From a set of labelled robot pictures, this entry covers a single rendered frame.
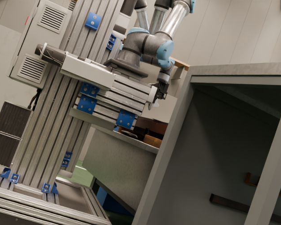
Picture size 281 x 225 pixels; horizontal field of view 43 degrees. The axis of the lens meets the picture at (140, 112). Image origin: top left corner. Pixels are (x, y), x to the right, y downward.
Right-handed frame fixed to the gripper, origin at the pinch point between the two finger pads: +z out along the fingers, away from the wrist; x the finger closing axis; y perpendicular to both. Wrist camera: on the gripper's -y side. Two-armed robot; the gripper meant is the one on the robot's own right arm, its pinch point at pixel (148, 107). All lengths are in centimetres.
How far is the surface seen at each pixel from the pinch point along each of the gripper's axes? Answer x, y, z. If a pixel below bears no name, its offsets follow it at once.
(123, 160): 9.0, 0.7, 38.1
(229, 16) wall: 340, 270, -253
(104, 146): 51, 2, 36
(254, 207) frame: -138, -32, 27
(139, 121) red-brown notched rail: 14.8, 4.8, 9.7
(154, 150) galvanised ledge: -45, -12, 24
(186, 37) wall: 354, 206, -182
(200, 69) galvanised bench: -90, -31, -13
